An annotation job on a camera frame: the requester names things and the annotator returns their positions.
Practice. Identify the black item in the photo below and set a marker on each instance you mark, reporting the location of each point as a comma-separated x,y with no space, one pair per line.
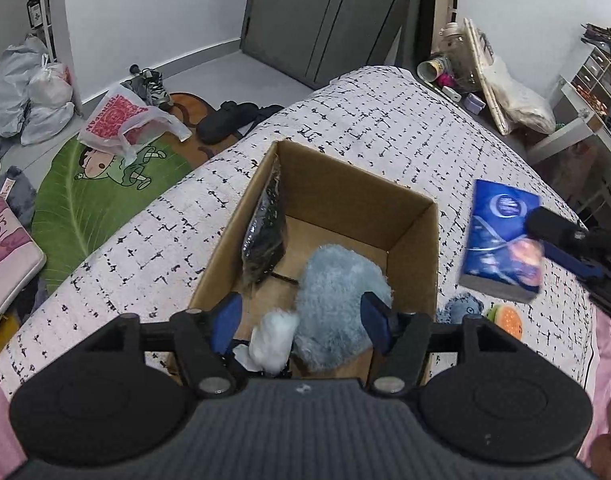
265,240

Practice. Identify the blue octopus plush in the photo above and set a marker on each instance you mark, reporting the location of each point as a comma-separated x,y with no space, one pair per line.
460,307

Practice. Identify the cream tote bag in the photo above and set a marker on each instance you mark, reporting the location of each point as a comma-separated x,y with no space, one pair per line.
515,95

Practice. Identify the pink cartoon cushion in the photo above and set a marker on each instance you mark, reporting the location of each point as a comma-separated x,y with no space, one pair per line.
5,260

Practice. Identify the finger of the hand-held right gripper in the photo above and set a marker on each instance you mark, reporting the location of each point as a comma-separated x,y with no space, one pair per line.
550,225
570,260

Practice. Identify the printed paper cup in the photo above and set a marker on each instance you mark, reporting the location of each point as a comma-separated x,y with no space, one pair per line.
435,69

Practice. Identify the white metal rack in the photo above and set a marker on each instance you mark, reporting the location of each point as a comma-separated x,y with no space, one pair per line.
42,10

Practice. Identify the grey wardrobe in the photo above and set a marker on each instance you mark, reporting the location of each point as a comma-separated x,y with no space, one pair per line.
335,10

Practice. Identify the grey-blue fuzzy rug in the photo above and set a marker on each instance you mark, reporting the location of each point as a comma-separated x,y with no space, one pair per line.
17,187

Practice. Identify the fluffy blue plush toy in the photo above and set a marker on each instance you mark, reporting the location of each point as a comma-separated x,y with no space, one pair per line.
330,300

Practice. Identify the blue tissue pack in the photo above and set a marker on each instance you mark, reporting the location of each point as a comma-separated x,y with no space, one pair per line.
495,220

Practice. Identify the pink-print plastic bag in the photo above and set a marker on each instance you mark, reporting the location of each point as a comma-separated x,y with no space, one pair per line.
110,120

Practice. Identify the pile of grey plastic bags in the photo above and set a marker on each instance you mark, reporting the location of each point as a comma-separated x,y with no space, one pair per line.
25,95

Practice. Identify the brown cardboard box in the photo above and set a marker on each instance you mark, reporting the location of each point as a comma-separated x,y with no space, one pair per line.
335,185

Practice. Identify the white and black desk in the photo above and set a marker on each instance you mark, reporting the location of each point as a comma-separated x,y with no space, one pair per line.
570,130

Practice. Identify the burger plush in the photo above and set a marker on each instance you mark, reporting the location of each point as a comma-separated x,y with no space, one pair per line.
508,320

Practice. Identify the small drawer organizer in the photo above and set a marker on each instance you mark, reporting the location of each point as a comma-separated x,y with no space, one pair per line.
598,72

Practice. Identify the black slipper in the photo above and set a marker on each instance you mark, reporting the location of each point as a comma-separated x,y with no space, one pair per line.
268,112
220,122

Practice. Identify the white soft pouch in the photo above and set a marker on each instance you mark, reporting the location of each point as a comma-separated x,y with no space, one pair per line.
273,335

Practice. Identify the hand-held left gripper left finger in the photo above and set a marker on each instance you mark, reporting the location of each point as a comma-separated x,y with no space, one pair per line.
228,321

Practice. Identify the clear bottle with cap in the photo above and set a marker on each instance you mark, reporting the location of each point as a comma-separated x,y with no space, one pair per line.
451,37

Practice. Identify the green cartoon floor mat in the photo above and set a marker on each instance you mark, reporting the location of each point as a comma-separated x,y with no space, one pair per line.
75,210

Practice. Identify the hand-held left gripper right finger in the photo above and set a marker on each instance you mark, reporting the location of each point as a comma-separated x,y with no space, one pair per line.
375,322

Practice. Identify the small purple box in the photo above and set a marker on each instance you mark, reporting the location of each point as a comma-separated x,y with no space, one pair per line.
474,103

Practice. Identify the pink bed sheet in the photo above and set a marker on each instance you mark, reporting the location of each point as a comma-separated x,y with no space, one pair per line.
608,360

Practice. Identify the pair of grey sneakers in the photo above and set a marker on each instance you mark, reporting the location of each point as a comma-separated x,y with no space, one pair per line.
153,87

